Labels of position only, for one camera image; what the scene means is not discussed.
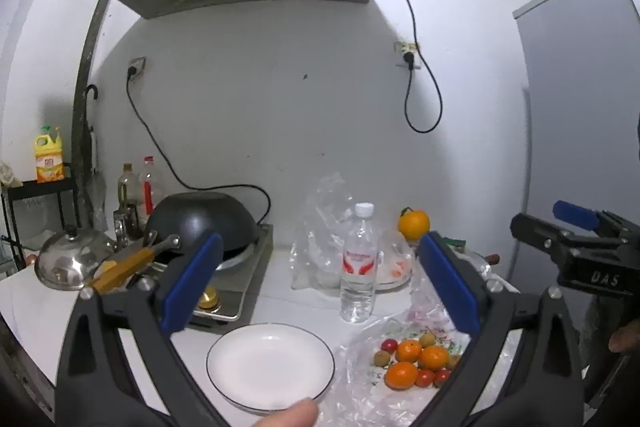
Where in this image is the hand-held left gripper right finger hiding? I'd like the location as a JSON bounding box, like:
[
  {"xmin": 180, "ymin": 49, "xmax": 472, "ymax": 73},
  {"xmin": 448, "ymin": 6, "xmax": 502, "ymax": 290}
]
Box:
[{"xmin": 415, "ymin": 231, "xmax": 586, "ymax": 427}]

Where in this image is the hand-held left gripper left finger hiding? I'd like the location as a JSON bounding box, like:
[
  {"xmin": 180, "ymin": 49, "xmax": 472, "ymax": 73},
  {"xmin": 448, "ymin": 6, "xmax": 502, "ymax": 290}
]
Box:
[{"xmin": 54, "ymin": 232, "xmax": 236, "ymax": 427}]

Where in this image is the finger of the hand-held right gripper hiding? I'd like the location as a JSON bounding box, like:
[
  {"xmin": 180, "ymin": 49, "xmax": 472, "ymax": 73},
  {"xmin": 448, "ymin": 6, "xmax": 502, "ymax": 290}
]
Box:
[
  {"xmin": 552, "ymin": 200, "xmax": 626, "ymax": 238},
  {"xmin": 510, "ymin": 213, "xmax": 581, "ymax": 265}
]

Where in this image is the tangerine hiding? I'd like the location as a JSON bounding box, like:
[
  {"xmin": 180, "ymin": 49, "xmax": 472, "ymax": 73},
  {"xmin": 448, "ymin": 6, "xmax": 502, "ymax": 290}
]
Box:
[
  {"xmin": 385, "ymin": 361, "xmax": 419, "ymax": 391},
  {"xmin": 419, "ymin": 345, "xmax": 450, "ymax": 371},
  {"xmin": 397, "ymin": 340, "xmax": 423, "ymax": 363}
]

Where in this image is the white plate with dark rim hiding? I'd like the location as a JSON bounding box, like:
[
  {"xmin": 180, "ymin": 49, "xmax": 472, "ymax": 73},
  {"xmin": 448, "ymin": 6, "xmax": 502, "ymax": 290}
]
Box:
[{"xmin": 206, "ymin": 323, "xmax": 336, "ymax": 413}]

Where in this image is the green printed plastic bag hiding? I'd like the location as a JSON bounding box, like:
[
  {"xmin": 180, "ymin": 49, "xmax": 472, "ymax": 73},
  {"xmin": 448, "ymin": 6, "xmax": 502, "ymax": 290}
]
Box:
[{"xmin": 320, "ymin": 314, "xmax": 506, "ymax": 427}]

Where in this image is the person's right hand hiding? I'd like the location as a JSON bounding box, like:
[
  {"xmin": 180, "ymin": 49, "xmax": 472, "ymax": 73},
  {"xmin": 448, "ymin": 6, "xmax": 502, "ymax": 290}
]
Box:
[{"xmin": 609, "ymin": 323, "xmax": 640, "ymax": 354}]

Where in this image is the person's left hand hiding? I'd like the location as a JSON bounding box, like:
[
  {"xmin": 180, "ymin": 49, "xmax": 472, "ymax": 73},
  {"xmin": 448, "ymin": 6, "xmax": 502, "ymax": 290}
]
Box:
[{"xmin": 260, "ymin": 398, "xmax": 320, "ymax": 427}]

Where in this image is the small yellow metal object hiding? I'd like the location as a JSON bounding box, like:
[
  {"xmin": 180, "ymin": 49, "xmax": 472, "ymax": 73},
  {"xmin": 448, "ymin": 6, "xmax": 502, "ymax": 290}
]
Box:
[{"xmin": 197, "ymin": 286, "xmax": 221, "ymax": 310}]

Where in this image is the crumpled clear plastic bag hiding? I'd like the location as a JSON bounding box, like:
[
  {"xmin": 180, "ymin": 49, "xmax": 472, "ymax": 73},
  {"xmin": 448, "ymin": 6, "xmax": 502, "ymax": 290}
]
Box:
[{"xmin": 407, "ymin": 272, "xmax": 471, "ymax": 338}]

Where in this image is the induction cooker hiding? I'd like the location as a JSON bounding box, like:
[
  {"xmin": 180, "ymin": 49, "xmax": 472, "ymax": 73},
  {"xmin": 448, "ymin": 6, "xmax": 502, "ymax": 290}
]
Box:
[{"xmin": 135, "ymin": 224, "xmax": 275, "ymax": 323}]

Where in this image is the white bowl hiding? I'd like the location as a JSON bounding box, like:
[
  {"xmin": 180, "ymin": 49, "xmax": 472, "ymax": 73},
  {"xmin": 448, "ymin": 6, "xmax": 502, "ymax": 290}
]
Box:
[{"xmin": 372, "ymin": 252, "xmax": 416, "ymax": 292}]

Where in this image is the large orange with leaf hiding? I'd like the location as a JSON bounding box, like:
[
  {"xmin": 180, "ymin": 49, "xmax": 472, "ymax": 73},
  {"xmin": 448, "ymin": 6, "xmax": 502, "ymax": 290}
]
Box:
[{"xmin": 397, "ymin": 207, "xmax": 431, "ymax": 242}]

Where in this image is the black wok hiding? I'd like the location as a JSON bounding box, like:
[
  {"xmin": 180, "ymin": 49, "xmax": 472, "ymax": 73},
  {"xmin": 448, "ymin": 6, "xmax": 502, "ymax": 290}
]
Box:
[{"xmin": 144, "ymin": 191, "xmax": 262, "ymax": 258}]

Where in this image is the clear water bottle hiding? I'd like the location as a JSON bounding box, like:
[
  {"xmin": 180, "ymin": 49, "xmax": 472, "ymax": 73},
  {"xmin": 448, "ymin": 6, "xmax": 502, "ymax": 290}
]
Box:
[{"xmin": 340, "ymin": 202, "xmax": 377, "ymax": 324}]

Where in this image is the steel utensil holder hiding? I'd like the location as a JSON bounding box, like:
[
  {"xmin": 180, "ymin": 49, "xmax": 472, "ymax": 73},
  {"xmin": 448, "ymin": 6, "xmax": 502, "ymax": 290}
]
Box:
[{"xmin": 112, "ymin": 207, "xmax": 141, "ymax": 248}]

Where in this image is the grey refrigerator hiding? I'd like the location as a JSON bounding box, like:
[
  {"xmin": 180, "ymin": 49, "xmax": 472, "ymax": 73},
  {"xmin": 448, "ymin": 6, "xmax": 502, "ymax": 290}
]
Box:
[{"xmin": 512, "ymin": 0, "xmax": 640, "ymax": 268}]

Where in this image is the dark oil bottle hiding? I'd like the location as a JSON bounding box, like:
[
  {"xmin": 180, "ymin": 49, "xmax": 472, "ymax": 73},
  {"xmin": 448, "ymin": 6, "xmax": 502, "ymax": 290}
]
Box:
[{"xmin": 117, "ymin": 163, "xmax": 141, "ymax": 233}]

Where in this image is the steel pot lid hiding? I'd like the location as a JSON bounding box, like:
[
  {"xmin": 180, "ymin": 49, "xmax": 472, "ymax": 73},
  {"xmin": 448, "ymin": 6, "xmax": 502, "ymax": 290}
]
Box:
[{"xmin": 34, "ymin": 226, "xmax": 118, "ymax": 292}]

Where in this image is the tall clear plastic bag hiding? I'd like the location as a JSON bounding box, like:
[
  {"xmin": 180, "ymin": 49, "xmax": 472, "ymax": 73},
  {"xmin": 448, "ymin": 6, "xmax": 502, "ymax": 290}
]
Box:
[{"xmin": 290, "ymin": 172, "xmax": 416, "ymax": 293}]

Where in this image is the black metal rack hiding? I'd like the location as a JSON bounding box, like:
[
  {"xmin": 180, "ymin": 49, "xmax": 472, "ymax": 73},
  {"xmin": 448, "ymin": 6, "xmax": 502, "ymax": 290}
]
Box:
[{"xmin": 0, "ymin": 177, "xmax": 81, "ymax": 268}]

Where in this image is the yellow detergent bottle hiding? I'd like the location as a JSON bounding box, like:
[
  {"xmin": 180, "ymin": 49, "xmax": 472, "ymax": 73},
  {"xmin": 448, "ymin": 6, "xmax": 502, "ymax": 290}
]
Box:
[{"xmin": 34, "ymin": 126, "xmax": 66, "ymax": 184}]

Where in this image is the grey vertical pipe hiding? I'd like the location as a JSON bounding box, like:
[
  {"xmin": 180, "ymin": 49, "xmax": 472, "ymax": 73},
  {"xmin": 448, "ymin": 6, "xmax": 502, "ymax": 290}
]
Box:
[{"xmin": 70, "ymin": 0, "xmax": 112, "ymax": 228}]

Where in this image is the white pot with brown handle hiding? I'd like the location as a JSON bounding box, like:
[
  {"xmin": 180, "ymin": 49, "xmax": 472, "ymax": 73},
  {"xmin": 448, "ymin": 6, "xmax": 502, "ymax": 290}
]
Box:
[{"xmin": 450, "ymin": 239, "xmax": 521, "ymax": 295}]

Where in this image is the wooden handled kitchen tool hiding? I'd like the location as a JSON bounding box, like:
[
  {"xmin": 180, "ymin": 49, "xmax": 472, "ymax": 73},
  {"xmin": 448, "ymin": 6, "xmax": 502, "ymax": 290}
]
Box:
[{"xmin": 90, "ymin": 233, "xmax": 181, "ymax": 295}]

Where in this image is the black range hood cable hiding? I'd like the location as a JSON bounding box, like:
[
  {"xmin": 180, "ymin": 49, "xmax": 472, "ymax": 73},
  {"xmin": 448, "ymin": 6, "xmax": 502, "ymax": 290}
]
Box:
[{"xmin": 384, "ymin": 0, "xmax": 444, "ymax": 134}]

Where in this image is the black cooker power cable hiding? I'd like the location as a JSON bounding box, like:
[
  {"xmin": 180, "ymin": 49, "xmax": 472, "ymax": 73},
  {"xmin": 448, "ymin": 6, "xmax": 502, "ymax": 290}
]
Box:
[{"xmin": 125, "ymin": 67, "xmax": 272, "ymax": 228}]

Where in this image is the wall outlet with hood plug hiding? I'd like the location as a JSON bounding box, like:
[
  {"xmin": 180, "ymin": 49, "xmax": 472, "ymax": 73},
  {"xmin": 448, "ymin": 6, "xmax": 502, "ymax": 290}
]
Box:
[{"xmin": 394, "ymin": 40, "xmax": 421, "ymax": 68}]

